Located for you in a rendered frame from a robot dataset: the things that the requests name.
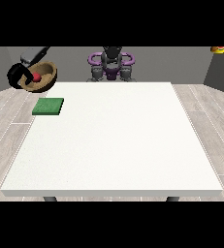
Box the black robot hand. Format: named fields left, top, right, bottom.
left=6, top=61, right=34, bottom=90

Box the brown wooden bowl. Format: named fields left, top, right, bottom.
left=19, top=60, right=58, bottom=94

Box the green square pad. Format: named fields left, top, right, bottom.
left=31, top=97, right=65, bottom=116

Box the yellow cup with melon print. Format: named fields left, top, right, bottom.
left=209, top=46, right=224, bottom=54

